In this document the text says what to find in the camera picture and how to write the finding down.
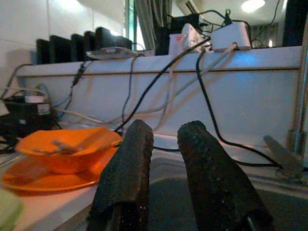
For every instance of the black charger block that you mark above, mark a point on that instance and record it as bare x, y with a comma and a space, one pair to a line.
24, 118

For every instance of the white power adapter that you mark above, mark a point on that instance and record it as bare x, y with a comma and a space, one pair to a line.
229, 36

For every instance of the spoon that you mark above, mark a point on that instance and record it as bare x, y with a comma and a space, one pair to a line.
62, 148

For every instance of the grey curtain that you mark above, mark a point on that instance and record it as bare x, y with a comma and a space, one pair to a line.
151, 16

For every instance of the orange bowl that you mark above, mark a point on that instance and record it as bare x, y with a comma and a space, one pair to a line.
67, 163

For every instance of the orange plate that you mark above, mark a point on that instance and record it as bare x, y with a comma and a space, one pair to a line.
48, 183

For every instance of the stainless steel sink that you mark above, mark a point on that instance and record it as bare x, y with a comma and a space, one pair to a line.
168, 204

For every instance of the light green plate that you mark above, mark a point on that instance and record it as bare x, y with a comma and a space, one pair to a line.
8, 209

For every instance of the metal faucet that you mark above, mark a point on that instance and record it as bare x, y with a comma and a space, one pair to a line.
284, 156

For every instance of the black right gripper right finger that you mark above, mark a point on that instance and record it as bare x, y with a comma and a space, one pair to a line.
216, 183

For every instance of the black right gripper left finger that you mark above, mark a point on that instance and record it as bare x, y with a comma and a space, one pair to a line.
125, 180

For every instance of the silver oval tray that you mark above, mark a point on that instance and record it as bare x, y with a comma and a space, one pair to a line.
110, 53

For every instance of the white device with red label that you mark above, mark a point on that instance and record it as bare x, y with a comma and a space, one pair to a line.
190, 36

